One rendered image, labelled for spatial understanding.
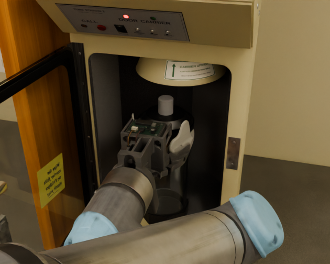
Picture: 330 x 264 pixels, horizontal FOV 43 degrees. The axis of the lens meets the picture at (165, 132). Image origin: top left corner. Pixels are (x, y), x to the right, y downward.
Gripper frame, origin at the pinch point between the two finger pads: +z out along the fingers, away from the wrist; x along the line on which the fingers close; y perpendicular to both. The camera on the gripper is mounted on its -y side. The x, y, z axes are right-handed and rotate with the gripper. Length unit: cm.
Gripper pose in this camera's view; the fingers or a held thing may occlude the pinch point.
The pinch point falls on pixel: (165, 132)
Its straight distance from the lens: 79.9
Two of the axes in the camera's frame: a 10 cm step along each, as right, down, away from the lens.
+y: 0.0, -8.6, -5.1
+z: 2.6, -4.9, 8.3
